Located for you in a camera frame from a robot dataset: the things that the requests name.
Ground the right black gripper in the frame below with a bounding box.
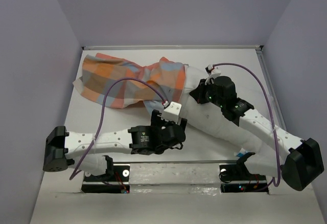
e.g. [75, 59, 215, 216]
[189, 78, 225, 108]

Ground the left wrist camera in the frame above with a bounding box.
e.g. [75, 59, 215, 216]
[161, 102, 182, 123]

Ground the white pillow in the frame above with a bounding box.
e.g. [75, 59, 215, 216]
[178, 65, 277, 177]

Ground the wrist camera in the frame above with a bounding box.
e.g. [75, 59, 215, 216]
[161, 102, 182, 123]
[205, 64, 221, 85]

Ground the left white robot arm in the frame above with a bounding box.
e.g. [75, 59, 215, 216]
[43, 110, 188, 181]

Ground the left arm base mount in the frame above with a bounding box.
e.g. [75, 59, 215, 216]
[81, 155, 130, 194]

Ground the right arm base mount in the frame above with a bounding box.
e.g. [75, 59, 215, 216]
[218, 152, 269, 193]

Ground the white pillow label tag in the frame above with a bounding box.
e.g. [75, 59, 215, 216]
[234, 149, 248, 158]

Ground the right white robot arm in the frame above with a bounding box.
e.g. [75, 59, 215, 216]
[190, 76, 324, 191]

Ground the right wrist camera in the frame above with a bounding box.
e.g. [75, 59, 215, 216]
[205, 64, 221, 85]

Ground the orange blue checked pillowcase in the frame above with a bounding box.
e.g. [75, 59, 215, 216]
[73, 53, 185, 111]

